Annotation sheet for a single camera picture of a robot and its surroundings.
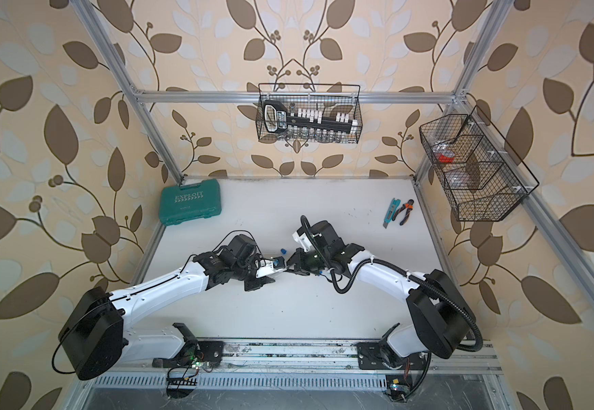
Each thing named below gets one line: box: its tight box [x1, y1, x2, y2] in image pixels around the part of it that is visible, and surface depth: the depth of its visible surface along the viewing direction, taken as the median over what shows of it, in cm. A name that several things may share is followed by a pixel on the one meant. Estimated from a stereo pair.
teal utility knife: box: [382, 197, 402, 229], surface depth 110 cm
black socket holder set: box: [262, 99, 359, 134], surface depth 84 cm
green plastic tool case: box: [158, 178, 222, 226], surface depth 108 cm
